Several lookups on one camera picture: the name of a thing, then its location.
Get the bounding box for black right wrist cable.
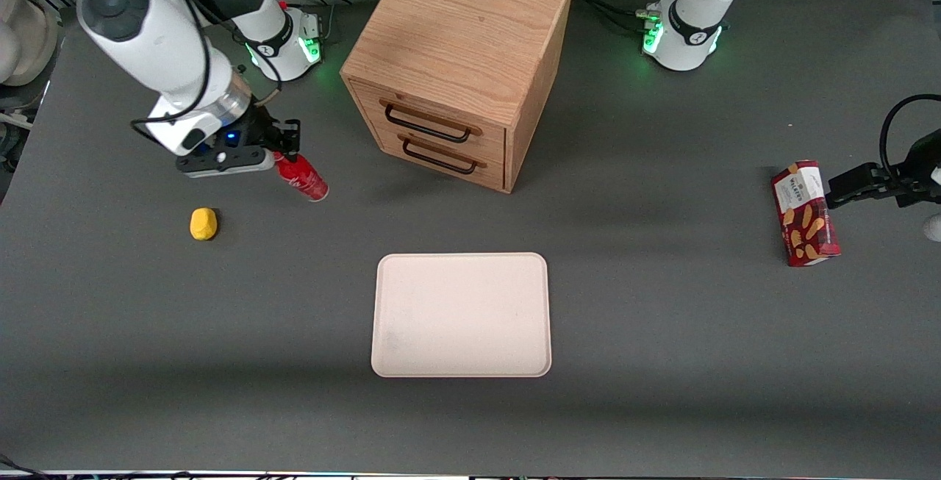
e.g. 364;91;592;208
130;0;285;144

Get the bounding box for wooden two-drawer cabinet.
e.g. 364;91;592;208
340;0;575;195

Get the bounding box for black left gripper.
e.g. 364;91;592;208
826;131;941;209

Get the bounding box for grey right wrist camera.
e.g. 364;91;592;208
175;144;276;179

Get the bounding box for black left wrist cable loop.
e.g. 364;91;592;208
879;93;941;181

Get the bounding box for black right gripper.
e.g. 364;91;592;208
232;98;302;162

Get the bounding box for yellow lemon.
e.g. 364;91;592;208
190;207;219;241

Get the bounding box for black left arm base cables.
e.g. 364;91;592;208
572;0;689;37

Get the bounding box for beige background object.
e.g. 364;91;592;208
0;0;61;88

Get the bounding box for red shortbread cookie box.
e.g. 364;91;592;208
770;160;842;268

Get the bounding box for black metal drawer handle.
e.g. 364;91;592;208
398;135;487;175
379;99;484;144

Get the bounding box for red coke bottle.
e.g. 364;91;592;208
273;151;330;204

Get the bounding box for beige plastic tray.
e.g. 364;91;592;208
371;252;553;379

